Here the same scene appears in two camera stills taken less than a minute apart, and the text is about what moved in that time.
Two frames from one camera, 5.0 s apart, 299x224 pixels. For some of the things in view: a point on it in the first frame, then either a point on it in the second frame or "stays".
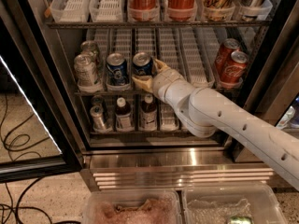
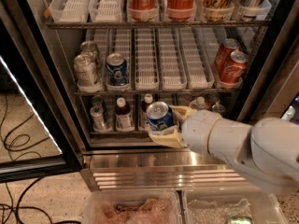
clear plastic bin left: [132, 206] stays
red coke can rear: [224, 54] stays
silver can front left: [85, 69] stays
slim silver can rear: [97, 100] stays
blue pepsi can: [142, 64] -> [159, 116]
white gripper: [167, 78] -> [196, 132]
